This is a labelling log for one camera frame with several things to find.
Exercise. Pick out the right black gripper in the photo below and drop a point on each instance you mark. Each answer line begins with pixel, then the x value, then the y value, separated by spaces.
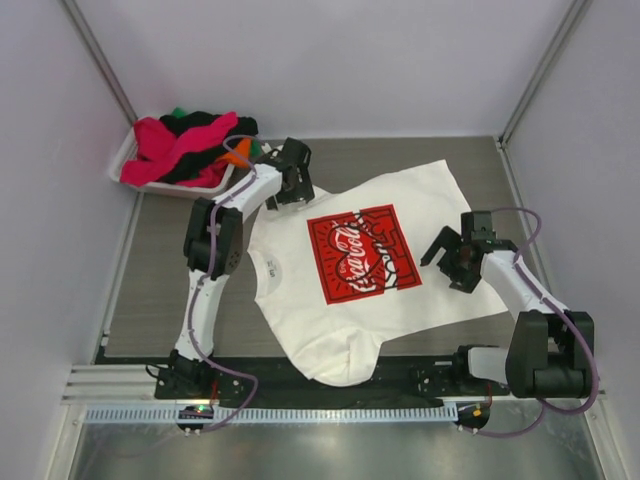
pixel 450 240

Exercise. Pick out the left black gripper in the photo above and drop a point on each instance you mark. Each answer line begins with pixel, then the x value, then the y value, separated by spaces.
pixel 303 191

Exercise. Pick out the black t-shirt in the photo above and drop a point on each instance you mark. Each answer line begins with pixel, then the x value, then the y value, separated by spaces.
pixel 198 158

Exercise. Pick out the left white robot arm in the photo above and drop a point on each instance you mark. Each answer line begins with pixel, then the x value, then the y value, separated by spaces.
pixel 214 242

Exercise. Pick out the aluminium frame rail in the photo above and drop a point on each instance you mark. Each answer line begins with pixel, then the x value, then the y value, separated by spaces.
pixel 121 382

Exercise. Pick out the white slotted cable duct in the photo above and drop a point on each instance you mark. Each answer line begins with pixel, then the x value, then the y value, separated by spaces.
pixel 192 414

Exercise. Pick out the orange t-shirt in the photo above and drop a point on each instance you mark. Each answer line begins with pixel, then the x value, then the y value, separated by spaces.
pixel 239 156

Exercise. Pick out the green t-shirt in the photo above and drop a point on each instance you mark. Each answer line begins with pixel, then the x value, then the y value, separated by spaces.
pixel 177 111

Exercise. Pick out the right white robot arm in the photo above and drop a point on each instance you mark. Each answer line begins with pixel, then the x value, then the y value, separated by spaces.
pixel 551 352

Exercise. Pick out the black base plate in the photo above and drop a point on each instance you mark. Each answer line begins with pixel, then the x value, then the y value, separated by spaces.
pixel 273 382

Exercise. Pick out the white coca-cola t-shirt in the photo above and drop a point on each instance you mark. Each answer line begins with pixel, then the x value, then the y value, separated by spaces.
pixel 339 276

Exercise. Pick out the pink t-shirt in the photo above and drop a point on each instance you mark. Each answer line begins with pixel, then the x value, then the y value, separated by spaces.
pixel 161 155

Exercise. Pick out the white plastic laundry basket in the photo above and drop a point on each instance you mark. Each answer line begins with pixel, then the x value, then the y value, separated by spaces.
pixel 128 150

